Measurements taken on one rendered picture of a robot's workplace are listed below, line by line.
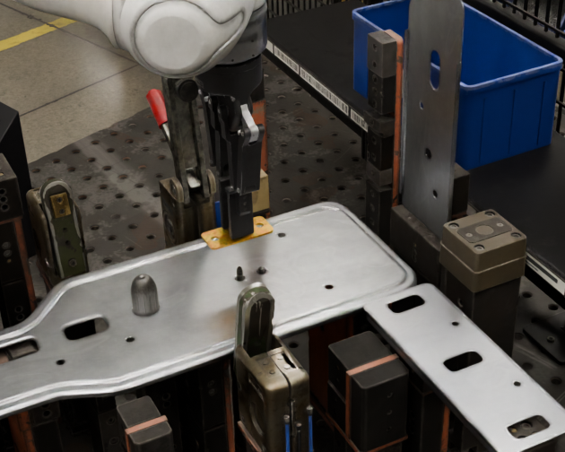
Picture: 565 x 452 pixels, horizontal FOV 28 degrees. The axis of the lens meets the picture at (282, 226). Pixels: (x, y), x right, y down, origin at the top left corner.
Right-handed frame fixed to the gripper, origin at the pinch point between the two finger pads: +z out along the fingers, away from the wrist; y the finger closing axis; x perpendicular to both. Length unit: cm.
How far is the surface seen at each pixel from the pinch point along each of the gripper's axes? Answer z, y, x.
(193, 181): 3.9, -13.7, -0.1
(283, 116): 41, -86, 49
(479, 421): 10.7, 35.3, 11.3
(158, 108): -2.6, -23.4, -0.5
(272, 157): 41, -71, 39
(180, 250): 10.5, -8.9, -4.4
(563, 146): 8, -2, 52
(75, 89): 111, -259, 50
